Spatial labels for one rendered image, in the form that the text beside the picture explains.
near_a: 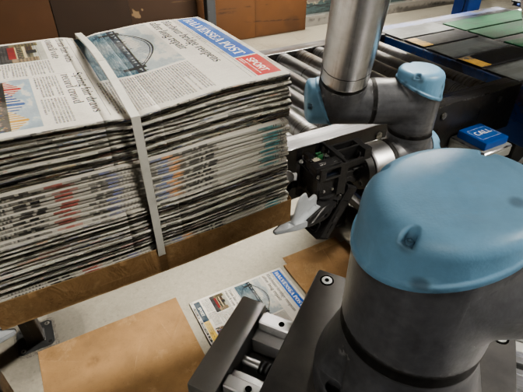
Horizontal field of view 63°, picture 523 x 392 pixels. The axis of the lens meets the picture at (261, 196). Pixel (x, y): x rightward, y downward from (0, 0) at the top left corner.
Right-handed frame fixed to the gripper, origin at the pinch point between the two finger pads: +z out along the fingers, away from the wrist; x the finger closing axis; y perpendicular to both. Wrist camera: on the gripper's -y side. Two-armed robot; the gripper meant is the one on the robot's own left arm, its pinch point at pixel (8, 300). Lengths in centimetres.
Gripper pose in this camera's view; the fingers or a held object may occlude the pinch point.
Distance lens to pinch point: 62.4
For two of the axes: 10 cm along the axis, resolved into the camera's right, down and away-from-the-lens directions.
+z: 8.7, -2.9, 4.0
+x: -4.9, -5.4, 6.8
